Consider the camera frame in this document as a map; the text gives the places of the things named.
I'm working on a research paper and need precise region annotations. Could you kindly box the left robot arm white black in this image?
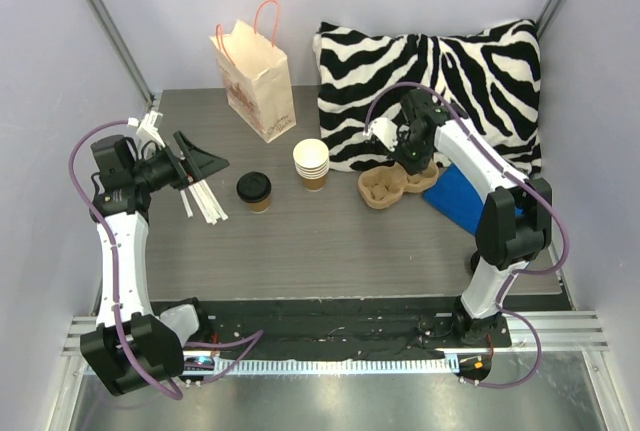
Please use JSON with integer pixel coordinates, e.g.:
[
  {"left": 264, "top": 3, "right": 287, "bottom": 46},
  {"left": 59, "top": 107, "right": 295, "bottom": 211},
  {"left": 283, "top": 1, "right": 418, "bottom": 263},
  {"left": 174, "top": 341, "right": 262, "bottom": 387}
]
[{"left": 80, "top": 131, "right": 229, "bottom": 396}]

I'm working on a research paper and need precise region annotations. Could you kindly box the black plastic cup lid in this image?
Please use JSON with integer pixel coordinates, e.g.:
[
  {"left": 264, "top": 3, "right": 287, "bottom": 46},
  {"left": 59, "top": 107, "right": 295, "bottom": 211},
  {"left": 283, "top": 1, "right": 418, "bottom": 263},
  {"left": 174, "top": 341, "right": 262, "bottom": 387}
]
[{"left": 236, "top": 171, "right": 272, "bottom": 204}]

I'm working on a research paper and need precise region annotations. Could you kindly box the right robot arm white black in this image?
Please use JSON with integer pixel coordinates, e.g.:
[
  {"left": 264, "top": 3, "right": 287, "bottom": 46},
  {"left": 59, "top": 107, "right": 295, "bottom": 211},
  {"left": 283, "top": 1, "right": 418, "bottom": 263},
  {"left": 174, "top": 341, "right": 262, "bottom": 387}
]
[{"left": 391, "top": 89, "right": 552, "bottom": 346}]

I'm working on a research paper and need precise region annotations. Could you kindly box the cardboard cup carrier tray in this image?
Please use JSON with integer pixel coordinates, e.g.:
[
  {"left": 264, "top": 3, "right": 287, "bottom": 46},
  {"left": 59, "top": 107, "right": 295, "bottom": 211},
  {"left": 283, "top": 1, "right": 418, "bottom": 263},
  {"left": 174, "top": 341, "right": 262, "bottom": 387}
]
[{"left": 357, "top": 161, "right": 440, "bottom": 210}]

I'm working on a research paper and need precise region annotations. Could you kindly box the kraft paper gift bag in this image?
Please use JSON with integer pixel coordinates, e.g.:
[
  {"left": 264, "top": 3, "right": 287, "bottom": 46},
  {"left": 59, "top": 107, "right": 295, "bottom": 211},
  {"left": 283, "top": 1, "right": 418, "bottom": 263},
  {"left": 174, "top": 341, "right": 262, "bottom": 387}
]
[{"left": 210, "top": 10, "right": 296, "bottom": 143}]

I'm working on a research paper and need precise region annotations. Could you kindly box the single brown paper cup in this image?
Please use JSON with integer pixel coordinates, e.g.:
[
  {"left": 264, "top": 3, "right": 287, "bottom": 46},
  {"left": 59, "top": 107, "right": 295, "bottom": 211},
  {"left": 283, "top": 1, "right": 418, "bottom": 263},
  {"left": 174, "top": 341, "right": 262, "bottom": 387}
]
[{"left": 247, "top": 197, "right": 271, "bottom": 213}]

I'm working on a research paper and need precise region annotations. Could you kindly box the stack of black lids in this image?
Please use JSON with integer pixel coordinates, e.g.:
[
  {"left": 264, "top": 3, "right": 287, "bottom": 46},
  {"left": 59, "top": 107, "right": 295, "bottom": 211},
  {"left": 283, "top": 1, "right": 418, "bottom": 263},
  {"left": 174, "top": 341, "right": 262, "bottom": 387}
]
[{"left": 470, "top": 251, "right": 480, "bottom": 275}]

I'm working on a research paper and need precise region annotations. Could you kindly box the white wrapped straws bundle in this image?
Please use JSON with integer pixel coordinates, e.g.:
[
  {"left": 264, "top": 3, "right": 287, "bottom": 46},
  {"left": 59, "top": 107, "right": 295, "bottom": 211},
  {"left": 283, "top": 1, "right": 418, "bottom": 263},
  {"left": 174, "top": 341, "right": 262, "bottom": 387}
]
[{"left": 180, "top": 180, "right": 228, "bottom": 225}]

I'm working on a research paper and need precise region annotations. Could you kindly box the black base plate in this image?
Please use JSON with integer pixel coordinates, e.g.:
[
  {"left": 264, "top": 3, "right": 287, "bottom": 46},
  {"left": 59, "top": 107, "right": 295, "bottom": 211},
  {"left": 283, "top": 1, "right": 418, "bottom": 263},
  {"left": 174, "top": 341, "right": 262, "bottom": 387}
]
[{"left": 153, "top": 296, "right": 514, "bottom": 358}]

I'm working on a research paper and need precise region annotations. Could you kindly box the zebra print pillow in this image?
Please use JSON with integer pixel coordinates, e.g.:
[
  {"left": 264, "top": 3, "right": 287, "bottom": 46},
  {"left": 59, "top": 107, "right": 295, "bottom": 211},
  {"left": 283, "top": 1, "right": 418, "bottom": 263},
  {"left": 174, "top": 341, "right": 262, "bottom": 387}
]
[{"left": 312, "top": 19, "right": 542, "bottom": 175}]

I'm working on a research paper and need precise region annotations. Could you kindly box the aluminium front rail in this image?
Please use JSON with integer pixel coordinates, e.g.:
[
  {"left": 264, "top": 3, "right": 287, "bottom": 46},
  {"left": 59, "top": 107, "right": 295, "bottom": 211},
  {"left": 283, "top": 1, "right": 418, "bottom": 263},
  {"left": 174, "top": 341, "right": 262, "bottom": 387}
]
[{"left": 184, "top": 354, "right": 459, "bottom": 377}]

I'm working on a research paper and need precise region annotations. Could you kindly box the stack of paper cups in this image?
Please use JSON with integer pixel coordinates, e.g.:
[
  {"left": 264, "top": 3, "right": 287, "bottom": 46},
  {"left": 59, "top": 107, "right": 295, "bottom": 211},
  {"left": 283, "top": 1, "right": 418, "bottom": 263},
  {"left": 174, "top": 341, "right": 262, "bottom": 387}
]
[{"left": 292, "top": 139, "right": 329, "bottom": 191}]

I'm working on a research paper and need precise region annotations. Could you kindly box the blue cloth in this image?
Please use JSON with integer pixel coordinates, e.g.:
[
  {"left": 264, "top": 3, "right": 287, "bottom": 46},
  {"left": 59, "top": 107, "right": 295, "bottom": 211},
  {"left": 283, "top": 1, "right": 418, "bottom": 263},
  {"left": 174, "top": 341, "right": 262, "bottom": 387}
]
[{"left": 422, "top": 165, "right": 526, "bottom": 237}]

